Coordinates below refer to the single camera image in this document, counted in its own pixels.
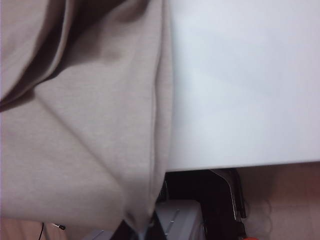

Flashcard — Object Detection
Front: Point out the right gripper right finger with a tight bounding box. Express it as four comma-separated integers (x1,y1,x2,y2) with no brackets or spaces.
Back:
149,209,167,240

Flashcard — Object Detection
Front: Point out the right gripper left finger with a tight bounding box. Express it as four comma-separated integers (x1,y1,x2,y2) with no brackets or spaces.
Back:
119,219,138,240

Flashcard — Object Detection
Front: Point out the beige T-shirt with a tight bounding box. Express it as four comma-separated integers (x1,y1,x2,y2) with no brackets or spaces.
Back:
0,0,176,234

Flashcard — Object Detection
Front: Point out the black metal stand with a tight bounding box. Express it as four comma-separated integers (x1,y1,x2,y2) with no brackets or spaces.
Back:
163,169,249,240

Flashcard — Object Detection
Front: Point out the thin black wire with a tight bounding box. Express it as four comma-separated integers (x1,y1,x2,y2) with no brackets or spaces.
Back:
39,221,67,240

